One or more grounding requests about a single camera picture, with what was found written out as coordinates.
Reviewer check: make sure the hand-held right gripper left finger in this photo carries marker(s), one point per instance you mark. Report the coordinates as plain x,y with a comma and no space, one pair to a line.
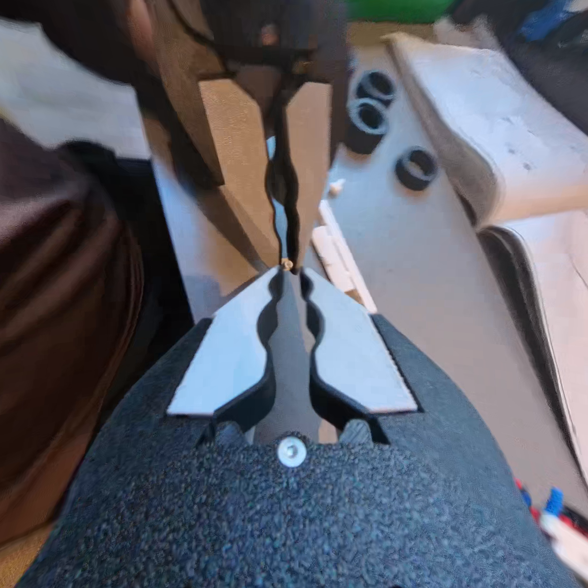
225,363

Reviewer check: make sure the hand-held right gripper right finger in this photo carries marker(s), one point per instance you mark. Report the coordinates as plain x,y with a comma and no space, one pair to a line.
358,363

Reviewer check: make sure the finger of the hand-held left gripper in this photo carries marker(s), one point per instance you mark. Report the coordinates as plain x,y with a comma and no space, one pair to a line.
239,138
310,138

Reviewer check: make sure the long white toy beam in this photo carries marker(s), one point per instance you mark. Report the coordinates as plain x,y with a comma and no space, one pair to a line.
353,275

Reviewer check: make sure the white toy beam brick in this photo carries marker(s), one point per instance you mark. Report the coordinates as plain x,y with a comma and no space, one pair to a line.
328,257

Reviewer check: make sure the green plastic bin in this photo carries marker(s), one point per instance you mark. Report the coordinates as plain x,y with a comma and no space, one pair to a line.
399,9

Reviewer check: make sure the grey desk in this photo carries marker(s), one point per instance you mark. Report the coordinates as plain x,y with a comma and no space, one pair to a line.
413,275

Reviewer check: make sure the narrow black rubber tyre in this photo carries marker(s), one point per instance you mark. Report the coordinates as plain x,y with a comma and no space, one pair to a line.
363,87

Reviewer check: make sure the open white instruction booklet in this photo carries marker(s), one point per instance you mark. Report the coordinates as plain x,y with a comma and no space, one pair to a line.
482,115

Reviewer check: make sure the person's brown shirt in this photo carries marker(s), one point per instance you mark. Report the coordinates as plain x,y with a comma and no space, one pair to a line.
59,298

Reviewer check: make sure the red white brick vehicle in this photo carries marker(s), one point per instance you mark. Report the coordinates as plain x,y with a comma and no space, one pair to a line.
560,528

